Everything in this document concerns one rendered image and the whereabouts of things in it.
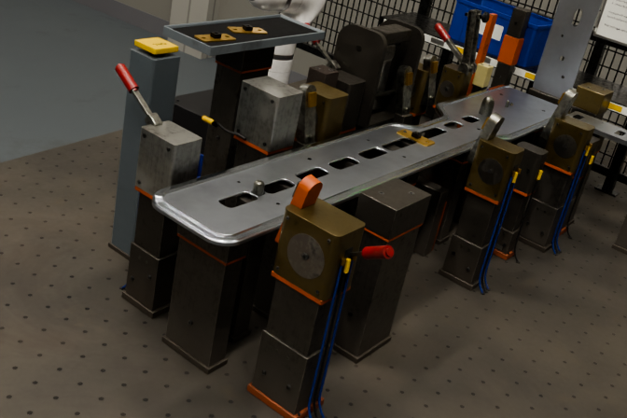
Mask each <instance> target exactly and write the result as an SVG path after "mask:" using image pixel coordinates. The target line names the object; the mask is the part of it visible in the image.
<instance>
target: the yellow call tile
mask: <svg viewBox="0 0 627 418"><path fill-rule="evenodd" d="M134 45H135V46H137V47H139V48H141V49H144V50H146V51H148V52H149V53H151V54H154V55H161V54H164V53H171V52H178V46H177V45H174V44H172V43H170V42H168V41H166V40H164V39H161V38H159V37H152V38H144V39H136V40H135V41H134Z"/></svg>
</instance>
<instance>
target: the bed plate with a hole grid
mask: <svg viewBox="0 0 627 418"><path fill-rule="evenodd" d="M122 131H123V130H119V131H115V132H110V133H106V134H103V135H99V136H96V137H92V138H89V139H86V140H82V141H78V142H75V143H72V144H68V145H65V146H58V147H55V148H52V149H48V150H45V151H41V152H37V153H35V154H31V155H27V156H24V157H20V158H16V159H14V160H7V161H4V162H0V418H285V417H283V416H282V415H281V414H279V413H278V412H276V411H275V410H273V409H272V408H271V407H269V406H268V405H266V404H265V403H264V402H262V401H261V400H260V399H258V398H257V397H255V396H254V395H252V394H251V393H250V392H248V391H247V390H246V389H247V385H248V384H249V383H252V381H253V376H254V371H255V366H256V362H257V357H258V348H259V344H260V339H261V335H262V330H263V329H264V328H266V327H267V324H268V320H266V319H265V318H263V317H262V316H260V315H259V314H257V313H255V312H254V311H252V313H251V317H250V322H249V328H251V333H250V334H249V335H248V336H246V337H244V338H242V339H240V340H238V341H237V342H235V343H231V342H230V341H228V344H227V350H226V354H225V357H226V358H227V359H228V363H227V364H226V365H224V366H223V367H221V368H219V369H217V370H215V371H213V372H211V373H209V374H206V373H204V372H203V371H202V370H200V369H199V368H197V367H196V366H195V365H193V364H192V363H191V362H189V361H188V360H186V359H185V358H184V357H183V356H181V355H180V354H179V353H178V352H176V351H175V350H174V349H172V348H171V347H169V346H168V345H167V344H165V343H164V342H163V341H162V340H161V339H162V336H163V335H165V334H166V329H167V323H168V316H169V312H167V313H164V314H161V315H159V316H157V317H155V318H153V319H152V318H150V317H149V316H147V315H146V314H145V313H143V312H141V311H140V310H139V309H137V308H136V307H135V306H133V305H132V304H130V303H129V302H128V301H127V300H125V299H124V298H123V297H122V296H121V295H122V291H124V290H126V287H125V289H123V290H121V289H119V287H120V286H125V284H126V283H127V274H128V267H129V260H128V259H126V258H125V257H123V256H122V255H120V254H119V253H117V252H116V251H115V250H113V249H112V248H110V247H109V246H108V243H109V242H112V232H113V223H114V214H115V204H116V196H117V186H118V168H119V159H120V150H121V140H122ZM605 179H606V177H605V176H604V175H602V174H598V173H597V172H594V171H592V170H591V171H590V174H589V177H588V179H587V182H586V185H585V187H584V189H583V192H582V195H581V197H580V200H579V203H578V207H577V210H576V213H575V214H574V217H573V218H574V219H575V220H574V223H572V224H571V225H569V226H568V231H569V234H570V236H571V237H572V239H570V238H568V234H567V231H566V232H564V233H563V234H562V235H560V236H559V237H558V245H559V248H560V250H562V253H560V254H558V256H555V255H553V253H554V252H553V250H552V248H551V249H549V250H548V251H546V252H545V253H543V252H541V251H539V250H537V249H535V248H534V247H532V246H530V245H527V244H524V243H522V242H520V241H518V242H517V245H516V257H517V259H518V260H519V261H520V262H521V263H516V262H515V261H516V259H515V257H514V256H512V257H511V258H509V259H507V260H504V259H502V258H500V257H498V256H496V255H494V254H492V257H491V260H490V263H489V266H488V270H487V273H486V282H487V285H488V287H489V288H491V291H488V293H485V295H482V294H481V290H480V287H479V286H477V287H475V288H474V289H472V290H471V291H470V290H468V289H466V288H464V287H462V286H460V285H458V284H457V283H455V282H453V281H451V280H449V279H447V278H446V277H444V276H442V275H440V274H438V272H439V269H440V268H441V267H443V264H444V261H445V258H446V255H447V252H448V248H449V245H450V242H451V239H452V236H453V234H454V233H455V232H456V229H457V226H458V223H459V222H458V223H457V222H455V221H453V220H452V223H451V226H450V229H449V232H448V235H449V236H450V237H449V240H448V241H446V242H444V243H442V244H440V245H438V244H435V245H434V248H433V250H432V251H431V253H429V254H427V255H425V256H424V257H423V256H421V255H419V254H418V253H416V252H414V251H412V255H411V261H410V264H409V268H408V270H407V274H406V278H405V281H404V285H403V287H402V291H401V294H400V298H399V301H398V305H397V310H396V314H395V317H394V321H393V324H392V327H391V331H390V334H389V335H391V336H392V338H391V341H390V342H388V343H387V344H385V345H384V346H382V347H381V348H379V349H378V350H376V351H375V352H373V353H372V354H370V355H368V356H367V357H366V358H364V359H363V360H361V361H360V362H358V363H357V364H356V363H354V362H353V361H351V360H350V359H348V358H346V357H345V356H343V355H341V354H340V353H338V352H337V351H335V350H334V349H332V353H331V357H330V360H329V364H328V368H327V376H326V379H325V383H324V387H323V391H322V395H321V397H323V398H324V403H323V405H322V406H321V408H322V412H323V413H324V415H325V416H326V417H327V418H627V255H626V254H623V253H621V252H620V251H618V250H616V249H614V248H611V246H612V244H613V243H615V242H616V240H617V237H618V235H619V232H620V228H621V226H622V223H623V221H624V218H625V217H626V214H627V185H625V184H623V183H621V182H619V181H617V182H616V185H615V187H614V189H613V190H615V191H617V192H618V193H619V195H618V196H617V197H613V196H610V195H608V194H606V193H604V192H602V191H600V190H597V189H595V188H594V187H596V186H597V185H603V184H604V182H605Z"/></svg>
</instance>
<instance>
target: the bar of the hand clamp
mask: <svg viewBox="0 0 627 418"><path fill-rule="evenodd" d="M465 16H467V29H466V37H465V44H464V51H463V58H462V63H466V64H468V66H469V65H470V66H471V69H470V70H469V72H471V75H473V71H474V64H475V58H476V51H477V45H478V37H479V30H480V24H481V20H482V22H484V23H486V22H487V21H488V20H489V18H490V15H489V13H488V12H484V13H483V14H481V10H478V9H470V10H469V11H468V12H466V13H465Z"/></svg>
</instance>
